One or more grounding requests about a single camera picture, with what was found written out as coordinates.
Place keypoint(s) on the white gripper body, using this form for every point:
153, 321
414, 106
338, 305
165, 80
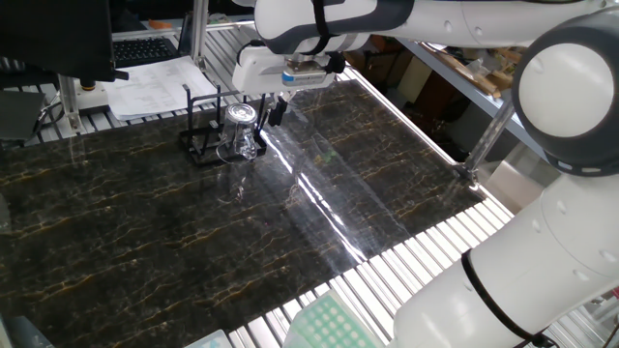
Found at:
256, 72

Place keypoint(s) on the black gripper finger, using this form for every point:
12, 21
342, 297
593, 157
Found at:
273, 118
282, 108

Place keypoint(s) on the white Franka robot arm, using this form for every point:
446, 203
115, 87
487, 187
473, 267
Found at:
532, 270

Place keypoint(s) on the white printed paper sheets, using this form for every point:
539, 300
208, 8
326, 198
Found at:
155, 87

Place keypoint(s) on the small orange tool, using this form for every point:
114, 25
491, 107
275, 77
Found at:
159, 24

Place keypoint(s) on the black keyboard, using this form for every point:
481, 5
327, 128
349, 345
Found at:
142, 50

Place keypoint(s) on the dark marble pattern mat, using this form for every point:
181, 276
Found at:
145, 232

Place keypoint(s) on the grey metal shelf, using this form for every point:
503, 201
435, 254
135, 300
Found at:
464, 82

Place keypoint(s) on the black monitor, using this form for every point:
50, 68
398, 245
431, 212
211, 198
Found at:
53, 38

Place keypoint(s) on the green pipette tip box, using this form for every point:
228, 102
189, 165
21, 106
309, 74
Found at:
333, 324

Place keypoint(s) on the dark grey flat pad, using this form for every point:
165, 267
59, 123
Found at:
19, 116

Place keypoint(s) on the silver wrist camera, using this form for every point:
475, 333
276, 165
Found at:
304, 75

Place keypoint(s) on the aluminium frame post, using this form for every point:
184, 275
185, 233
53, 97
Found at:
488, 140
199, 29
68, 104

